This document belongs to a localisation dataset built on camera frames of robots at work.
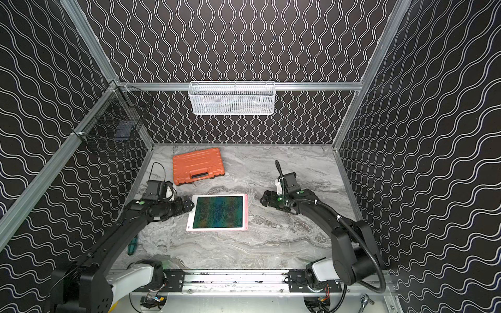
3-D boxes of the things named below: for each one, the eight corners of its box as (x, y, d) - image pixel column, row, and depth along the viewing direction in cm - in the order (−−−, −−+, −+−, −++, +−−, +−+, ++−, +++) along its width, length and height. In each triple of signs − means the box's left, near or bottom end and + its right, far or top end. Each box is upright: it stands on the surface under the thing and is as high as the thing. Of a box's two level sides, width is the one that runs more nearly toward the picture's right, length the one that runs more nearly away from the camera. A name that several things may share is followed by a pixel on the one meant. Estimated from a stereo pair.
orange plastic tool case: (176, 187, 103) (173, 181, 99) (175, 162, 114) (172, 156, 110) (225, 176, 108) (224, 170, 104) (220, 153, 119) (219, 147, 115)
